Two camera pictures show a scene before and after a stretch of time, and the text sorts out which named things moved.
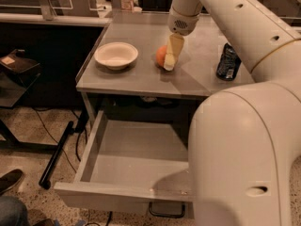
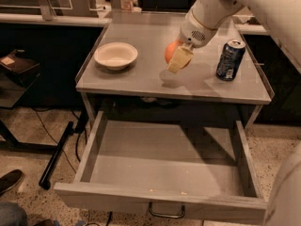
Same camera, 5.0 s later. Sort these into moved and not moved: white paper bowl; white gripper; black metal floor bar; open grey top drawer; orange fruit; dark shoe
Moved: orange fruit; white gripper
Not moved: black metal floor bar; dark shoe; open grey top drawer; white paper bowl
